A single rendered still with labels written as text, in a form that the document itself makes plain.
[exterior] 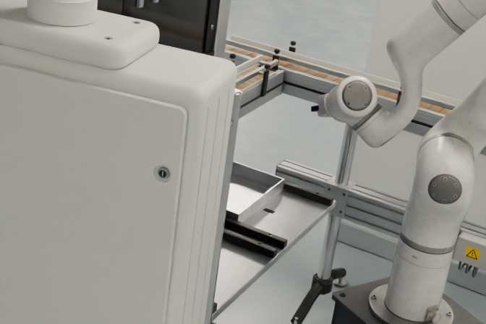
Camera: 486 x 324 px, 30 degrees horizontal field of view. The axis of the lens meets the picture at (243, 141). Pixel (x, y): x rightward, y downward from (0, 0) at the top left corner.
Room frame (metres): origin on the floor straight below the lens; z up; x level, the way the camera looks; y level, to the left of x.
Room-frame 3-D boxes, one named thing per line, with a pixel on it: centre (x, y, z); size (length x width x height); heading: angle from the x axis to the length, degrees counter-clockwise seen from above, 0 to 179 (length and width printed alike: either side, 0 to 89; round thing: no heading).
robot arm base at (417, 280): (1.74, -0.42, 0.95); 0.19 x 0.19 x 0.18
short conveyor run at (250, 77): (2.76, 0.09, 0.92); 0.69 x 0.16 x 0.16; 155
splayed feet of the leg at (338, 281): (3.00, -0.38, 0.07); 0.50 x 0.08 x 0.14; 155
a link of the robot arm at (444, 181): (1.70, -0.42, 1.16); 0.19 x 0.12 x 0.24; 171
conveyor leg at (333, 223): (3.00, -0.38, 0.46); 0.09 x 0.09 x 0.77; 65
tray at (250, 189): (2.16, 0.08, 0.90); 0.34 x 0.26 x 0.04; 65
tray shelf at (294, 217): (1.98, 0.09, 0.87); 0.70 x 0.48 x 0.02; 155
